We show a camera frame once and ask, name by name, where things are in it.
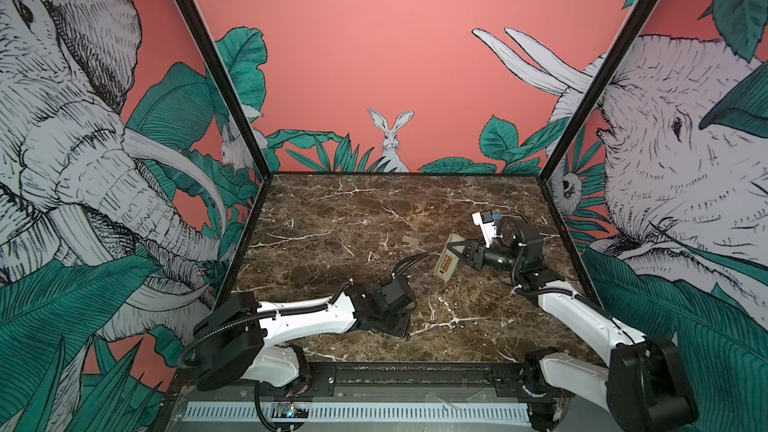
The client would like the white AC remote control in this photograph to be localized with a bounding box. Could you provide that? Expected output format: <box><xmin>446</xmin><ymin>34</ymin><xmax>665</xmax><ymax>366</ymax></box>
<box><xmin>433</xmin><ymin>233</ymin><xmax>464</xmax><ymax>282</ymax></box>

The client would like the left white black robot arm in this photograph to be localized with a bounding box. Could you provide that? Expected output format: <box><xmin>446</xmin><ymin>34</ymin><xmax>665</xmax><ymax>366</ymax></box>
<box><xmin>177</xmin><ymin>275</ymin><xmax>416</xmax><ymax>396</ymax></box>

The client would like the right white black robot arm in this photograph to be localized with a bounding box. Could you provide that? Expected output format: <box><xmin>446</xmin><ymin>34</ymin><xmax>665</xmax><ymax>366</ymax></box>
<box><xmin>445</xmin><ymin>211</ymin><xmax>699</xmax><ymax>431</ymax></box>

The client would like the small circuit board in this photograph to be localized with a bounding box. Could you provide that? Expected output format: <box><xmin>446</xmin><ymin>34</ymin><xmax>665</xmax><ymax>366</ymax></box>
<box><xmin>272</xmin><ymin>402</ymin><xmax>310</xmax><ymax>421</ymax></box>

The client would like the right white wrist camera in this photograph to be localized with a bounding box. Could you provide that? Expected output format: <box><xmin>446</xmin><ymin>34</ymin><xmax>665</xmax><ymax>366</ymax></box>
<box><xmin>472</xmin><ymin>211</ymin><xmax>502</xmax><ymax>248</ymax></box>

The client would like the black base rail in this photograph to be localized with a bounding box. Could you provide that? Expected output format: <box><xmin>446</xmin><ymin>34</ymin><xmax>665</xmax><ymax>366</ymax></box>
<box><xmin>170</xmin><ymin>357</ymin><xmax>574</xmax><ymax>402</ymax></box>

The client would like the white slotted cable duct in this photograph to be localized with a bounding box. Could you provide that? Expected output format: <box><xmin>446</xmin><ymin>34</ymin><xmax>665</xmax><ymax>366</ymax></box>
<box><xmin>182</xmin><ymin>401</ymin><xmax>531</xmax><ymax>426</ymax></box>

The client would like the right black frame post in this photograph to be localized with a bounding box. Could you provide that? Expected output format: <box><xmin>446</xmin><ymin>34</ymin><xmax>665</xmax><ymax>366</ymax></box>
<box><xmin>538</xmin><ymin>0</ymin><xmax>659</xmax><ymax>184</ymax></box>

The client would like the black frame post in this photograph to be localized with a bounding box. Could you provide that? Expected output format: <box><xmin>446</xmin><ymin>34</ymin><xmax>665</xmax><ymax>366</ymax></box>
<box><xmin>538</xmin><ymin>0</ymin><xmax>659</xmax><ymax>184</ymax></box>
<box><xmin>174</xmin><ymin>0</ymin><xmax>272</xmax><ymax>181</ymax></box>

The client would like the left black frame post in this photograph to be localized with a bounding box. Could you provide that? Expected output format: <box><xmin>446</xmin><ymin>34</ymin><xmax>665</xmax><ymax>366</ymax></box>
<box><xmin>174</xmin><ymin>0</ymin><xmax>272</xmax><ymax>181</ymax></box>

